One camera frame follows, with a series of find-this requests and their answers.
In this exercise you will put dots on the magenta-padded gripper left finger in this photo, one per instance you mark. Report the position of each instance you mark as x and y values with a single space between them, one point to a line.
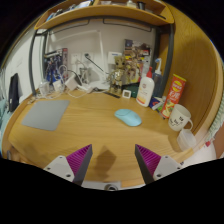
78 161

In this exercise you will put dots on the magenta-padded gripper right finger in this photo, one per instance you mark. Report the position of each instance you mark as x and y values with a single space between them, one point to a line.
150 161

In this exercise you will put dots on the light blue computer mouse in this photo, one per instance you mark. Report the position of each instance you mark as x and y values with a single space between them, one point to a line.
128 117

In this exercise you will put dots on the grey mouse pad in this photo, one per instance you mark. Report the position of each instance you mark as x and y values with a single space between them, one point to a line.
46 114

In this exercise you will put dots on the clear plastic container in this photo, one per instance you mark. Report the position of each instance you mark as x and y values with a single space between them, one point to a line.
186 140

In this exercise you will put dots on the white mug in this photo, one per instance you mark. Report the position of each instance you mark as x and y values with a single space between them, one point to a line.
178 117

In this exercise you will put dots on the blue tissue packet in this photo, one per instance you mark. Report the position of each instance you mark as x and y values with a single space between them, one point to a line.
156 102

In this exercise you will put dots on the red chips tube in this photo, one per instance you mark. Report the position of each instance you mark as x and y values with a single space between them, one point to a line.
173 95

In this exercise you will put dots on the small white square clock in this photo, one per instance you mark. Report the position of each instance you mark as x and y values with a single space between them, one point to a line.
126 94

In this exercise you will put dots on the white red-capped lotion bottle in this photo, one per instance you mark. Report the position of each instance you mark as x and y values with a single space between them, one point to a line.
145 90

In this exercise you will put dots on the white power strip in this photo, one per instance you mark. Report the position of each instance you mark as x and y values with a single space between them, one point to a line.
85 89

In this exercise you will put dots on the dark green round tin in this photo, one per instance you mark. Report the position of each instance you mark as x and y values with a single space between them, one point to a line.
134 90

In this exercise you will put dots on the white cube charger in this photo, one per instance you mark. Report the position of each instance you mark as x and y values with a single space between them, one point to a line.
57 85

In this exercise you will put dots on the blue spray bottle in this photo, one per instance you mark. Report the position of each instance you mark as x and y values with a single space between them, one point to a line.
157 81

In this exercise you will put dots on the clear plastic cup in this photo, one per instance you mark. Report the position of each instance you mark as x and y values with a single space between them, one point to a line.
44 88

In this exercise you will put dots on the teal cloth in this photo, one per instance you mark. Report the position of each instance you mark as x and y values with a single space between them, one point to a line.
3 116

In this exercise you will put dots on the brown tree figure toy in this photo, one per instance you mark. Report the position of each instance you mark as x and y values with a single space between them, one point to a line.
117 75

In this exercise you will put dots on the black bag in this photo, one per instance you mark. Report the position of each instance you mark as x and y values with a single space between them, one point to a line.
13 91

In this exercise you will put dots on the wooden shelf unit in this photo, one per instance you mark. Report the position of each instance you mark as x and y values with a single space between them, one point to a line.
100 11

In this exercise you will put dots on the white wall socket plate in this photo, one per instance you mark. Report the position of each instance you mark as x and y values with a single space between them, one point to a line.
75 60
89 58

